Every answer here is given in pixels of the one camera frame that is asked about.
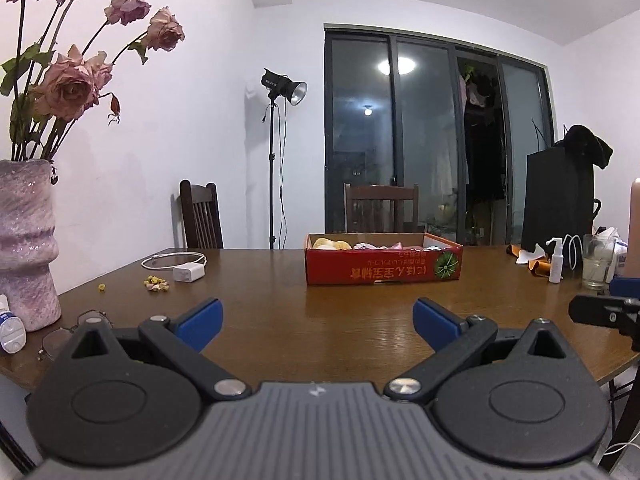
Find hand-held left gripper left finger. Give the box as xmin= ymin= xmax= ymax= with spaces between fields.
xmin=52 ymin=298 xmax=252 ymax=402

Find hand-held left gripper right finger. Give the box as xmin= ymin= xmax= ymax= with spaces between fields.
xmin=384 ymin=298 xmax=586 ymax=403

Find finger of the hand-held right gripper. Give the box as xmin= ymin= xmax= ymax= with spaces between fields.
xmin=568 ymin=294 xmax=640 ymax=352
xmin=609 ymin=276 xmax=640 ymax=298

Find red cardboard box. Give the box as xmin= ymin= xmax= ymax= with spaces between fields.
xmin=304 ymin=232 xmax=464 ymax=286

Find clear glass cup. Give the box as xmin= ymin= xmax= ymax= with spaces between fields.
xmin=581 ymin=234 xmax=617 ymax=291

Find white charger plug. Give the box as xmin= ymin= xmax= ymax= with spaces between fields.
xmin=172 ymin=262 xmax=207 ymax=284

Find pink laptop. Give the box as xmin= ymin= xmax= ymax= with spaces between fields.
xmin=625 ymin=177 xmax=640 ymax=277

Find white pump bottle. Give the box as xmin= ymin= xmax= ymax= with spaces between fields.
xmin=546 ymin=237 xmax=565 ymax=283

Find white crumpled tissue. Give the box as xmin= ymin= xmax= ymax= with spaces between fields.
xmin=517 ymin=243 xmax=546 ymax=266

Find black metal table leg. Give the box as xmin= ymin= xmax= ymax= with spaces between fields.
xmin=607 ymin=360 xmax=640 ymax=473
xmin=0 ymin=420 xmax=32 ymax=477

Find dark wooden chair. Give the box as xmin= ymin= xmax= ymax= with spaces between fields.
xmin=179 ymin=180 xmax=224 ymax=250
xmin=344 ymin=183 xmax=420 ymax=235

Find black paper bag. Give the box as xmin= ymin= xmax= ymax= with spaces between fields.
xmin=521 ymin=147 xmax=596 ymax=256

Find thin-rimmed eyeglasses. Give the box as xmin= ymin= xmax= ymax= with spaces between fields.
xmin=37 ymin=310 xmax=115 ymax=362

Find black cloth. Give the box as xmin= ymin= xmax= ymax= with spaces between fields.
xmin=562 ymin=124 xmax=614 ymax=171

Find dark framed sliding glass door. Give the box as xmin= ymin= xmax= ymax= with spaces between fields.
xmin=324 ymin=23 xmax=557 ymax=247

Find small white dropper bottle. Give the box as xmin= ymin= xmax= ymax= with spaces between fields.
xmin=0 ymin=294 xmax=27 ymax=354

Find pink textured ceramic vase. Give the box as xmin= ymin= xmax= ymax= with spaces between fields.
xmin=0 ymin=159 xmax=62 ymax=333

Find hanging pink garment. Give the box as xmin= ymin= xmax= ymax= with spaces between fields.
xmin=462 ymin=72 xmax=490 ymax=110

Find studio light on stand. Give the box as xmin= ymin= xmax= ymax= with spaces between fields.
xmin=260 ymin=67 xmax=308 ymax=251

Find dried pink rose bouquet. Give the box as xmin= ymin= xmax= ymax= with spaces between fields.
xmin=0 ymin=0 xmax=186 ymax=163

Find thin white cable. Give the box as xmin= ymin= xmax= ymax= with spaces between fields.
xmin=562 ymin=234 xmax=585 ymax=267

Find white charger cable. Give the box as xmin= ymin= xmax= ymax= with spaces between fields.
xmin=141 ymin=251 xmax=207 ymax=272

